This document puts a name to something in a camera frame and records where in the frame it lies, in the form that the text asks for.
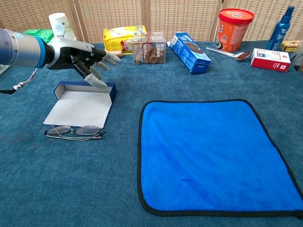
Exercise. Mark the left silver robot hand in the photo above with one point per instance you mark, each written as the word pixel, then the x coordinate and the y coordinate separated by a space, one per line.
pixel 64 54

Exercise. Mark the dark blue glasses case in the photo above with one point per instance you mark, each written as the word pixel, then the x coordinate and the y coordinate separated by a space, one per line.
pixel 80 106

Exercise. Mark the thin-framed eyeglasses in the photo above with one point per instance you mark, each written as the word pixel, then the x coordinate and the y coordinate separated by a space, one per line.
pixel 87 130

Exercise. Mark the white paper cup stack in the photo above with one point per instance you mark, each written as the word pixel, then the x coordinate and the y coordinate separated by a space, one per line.
pixel 60 26

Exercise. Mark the green tissue pack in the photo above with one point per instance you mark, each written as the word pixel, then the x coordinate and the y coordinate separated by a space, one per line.
pixel 40 33

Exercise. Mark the yellow snack bag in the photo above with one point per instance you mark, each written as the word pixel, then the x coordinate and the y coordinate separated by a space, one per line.
pixel 118 35

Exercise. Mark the clear box of chocolate cups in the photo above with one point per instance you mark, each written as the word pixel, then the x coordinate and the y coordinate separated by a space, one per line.
pixel 149 50

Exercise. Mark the woven folding screen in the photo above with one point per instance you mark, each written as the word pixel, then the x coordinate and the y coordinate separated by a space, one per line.
pixel 184 19

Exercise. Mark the dark teal table cover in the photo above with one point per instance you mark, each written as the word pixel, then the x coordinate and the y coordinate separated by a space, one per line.
pixel 94 177

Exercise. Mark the dark blue cookie carton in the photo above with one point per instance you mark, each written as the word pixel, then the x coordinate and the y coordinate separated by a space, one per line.
pixel 191 59

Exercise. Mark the orange instant noodle tub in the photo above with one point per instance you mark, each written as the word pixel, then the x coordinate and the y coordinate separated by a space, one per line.
pixel 233 33

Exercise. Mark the bright blue microfiber cloth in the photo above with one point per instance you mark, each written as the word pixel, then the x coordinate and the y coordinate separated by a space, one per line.
pixel 208 153

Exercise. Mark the metal spoon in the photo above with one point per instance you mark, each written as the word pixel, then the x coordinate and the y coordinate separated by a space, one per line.
pixel 243 55

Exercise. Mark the red and white small box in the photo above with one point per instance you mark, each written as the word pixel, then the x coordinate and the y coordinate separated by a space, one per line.
pixel 270 60

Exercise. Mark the blue spray bottle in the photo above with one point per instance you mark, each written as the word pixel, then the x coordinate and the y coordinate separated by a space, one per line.
pixel 280 33

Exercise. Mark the small yellow brown box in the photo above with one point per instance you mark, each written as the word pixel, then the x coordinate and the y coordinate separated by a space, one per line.
pixel 290 46

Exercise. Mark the clear bag of cookies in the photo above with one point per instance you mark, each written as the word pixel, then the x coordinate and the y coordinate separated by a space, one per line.
pixel 299 61

